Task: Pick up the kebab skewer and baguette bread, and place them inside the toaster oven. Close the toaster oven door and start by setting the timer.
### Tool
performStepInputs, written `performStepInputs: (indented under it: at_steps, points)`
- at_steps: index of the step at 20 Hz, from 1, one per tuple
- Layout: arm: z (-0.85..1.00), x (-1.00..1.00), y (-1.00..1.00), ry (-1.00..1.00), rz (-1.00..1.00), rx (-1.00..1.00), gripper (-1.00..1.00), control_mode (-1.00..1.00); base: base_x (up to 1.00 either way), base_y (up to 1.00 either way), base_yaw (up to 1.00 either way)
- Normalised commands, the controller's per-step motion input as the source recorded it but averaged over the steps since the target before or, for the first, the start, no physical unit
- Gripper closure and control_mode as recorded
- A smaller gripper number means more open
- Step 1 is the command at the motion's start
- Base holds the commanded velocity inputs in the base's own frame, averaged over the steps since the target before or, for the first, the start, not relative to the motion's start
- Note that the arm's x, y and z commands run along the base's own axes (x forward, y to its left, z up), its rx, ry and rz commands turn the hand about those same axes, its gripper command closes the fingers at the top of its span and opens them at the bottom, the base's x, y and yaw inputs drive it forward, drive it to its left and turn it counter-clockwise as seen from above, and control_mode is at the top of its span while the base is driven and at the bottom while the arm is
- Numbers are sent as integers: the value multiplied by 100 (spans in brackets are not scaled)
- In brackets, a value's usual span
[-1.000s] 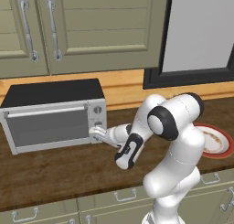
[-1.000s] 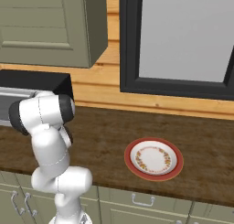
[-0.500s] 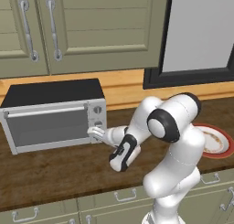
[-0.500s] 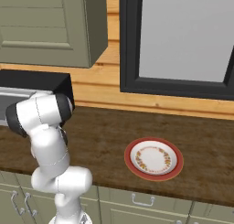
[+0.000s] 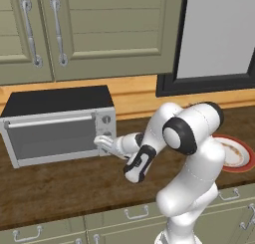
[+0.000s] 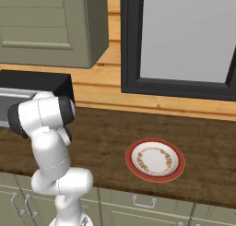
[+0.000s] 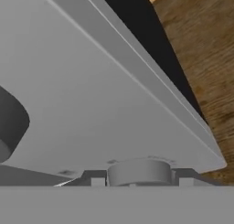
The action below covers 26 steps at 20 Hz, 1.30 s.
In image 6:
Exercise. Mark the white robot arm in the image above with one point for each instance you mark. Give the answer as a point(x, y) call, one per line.
point(49, 143)

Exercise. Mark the black toaster oven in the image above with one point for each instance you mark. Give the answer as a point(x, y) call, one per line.
point(37, 81)

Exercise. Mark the grey toaster oven door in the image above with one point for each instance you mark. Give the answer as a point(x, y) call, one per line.
point(10, 108)

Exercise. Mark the olive green base cupboard door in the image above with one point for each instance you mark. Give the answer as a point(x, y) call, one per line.
point(6, 211)
point(43, 211)

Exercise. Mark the black framed window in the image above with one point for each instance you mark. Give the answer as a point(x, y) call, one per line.
point(132, 51)

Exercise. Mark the red rimmed patterned plate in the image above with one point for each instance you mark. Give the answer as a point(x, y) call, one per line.
point(155, 160)

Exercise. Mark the olive green drawer front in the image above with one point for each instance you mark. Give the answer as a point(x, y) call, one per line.
point(215, 216)
point(123, 216)

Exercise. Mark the olive green wall cupboard door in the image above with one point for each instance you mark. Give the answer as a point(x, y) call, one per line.
point(40, 20)

